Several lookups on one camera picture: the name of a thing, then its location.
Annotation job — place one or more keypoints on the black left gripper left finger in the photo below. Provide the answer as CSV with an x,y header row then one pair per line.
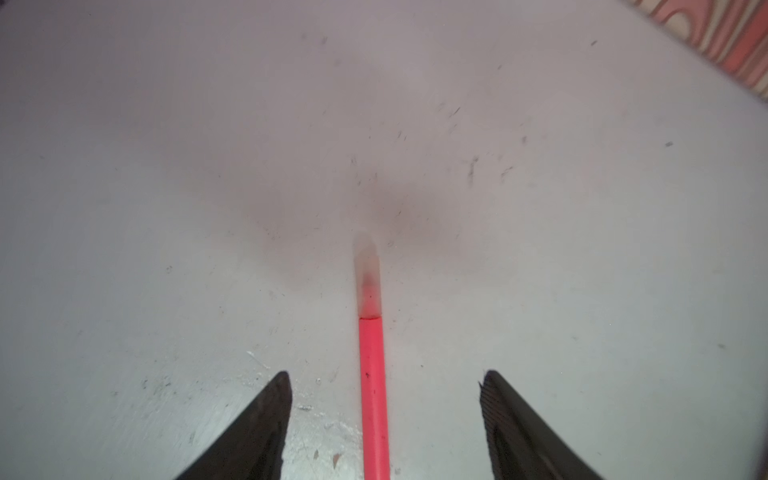
x,y
251,448

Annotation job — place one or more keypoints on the translucent pen cap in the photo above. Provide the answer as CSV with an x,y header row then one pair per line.
x,y
367,277

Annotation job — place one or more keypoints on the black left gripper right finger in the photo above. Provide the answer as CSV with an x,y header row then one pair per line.
x,y
521,445

